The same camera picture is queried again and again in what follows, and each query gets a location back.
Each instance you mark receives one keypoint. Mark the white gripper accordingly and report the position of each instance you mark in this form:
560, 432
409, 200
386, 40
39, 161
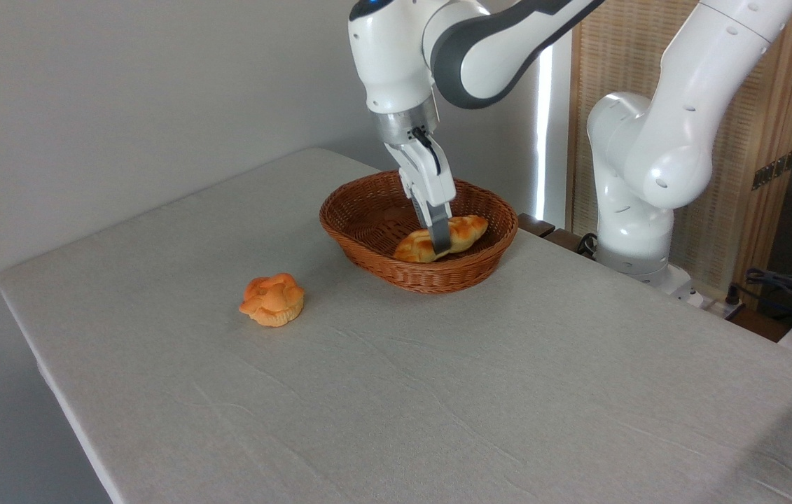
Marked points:
427, 175

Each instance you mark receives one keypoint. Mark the long braided bread loaf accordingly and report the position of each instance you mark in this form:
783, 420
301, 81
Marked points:
469, 232

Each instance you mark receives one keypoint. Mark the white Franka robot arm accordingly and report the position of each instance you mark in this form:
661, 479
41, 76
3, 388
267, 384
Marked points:
655, 161

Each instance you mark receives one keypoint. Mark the round orange bread bun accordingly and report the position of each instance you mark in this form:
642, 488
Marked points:
272, 299

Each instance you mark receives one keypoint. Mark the brown wicker basket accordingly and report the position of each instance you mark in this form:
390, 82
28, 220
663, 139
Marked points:
367, 217

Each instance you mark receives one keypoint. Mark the dark wooden furniture piece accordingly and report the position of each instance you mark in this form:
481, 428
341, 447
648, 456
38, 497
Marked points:
543, 229

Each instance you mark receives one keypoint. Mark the light grey tablecloth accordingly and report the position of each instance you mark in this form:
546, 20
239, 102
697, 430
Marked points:
438, 392

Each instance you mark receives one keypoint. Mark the white power strip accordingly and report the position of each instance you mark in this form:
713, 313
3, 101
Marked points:
718, 305

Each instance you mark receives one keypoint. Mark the brass screen hinge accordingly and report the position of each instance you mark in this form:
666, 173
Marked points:
774, 169

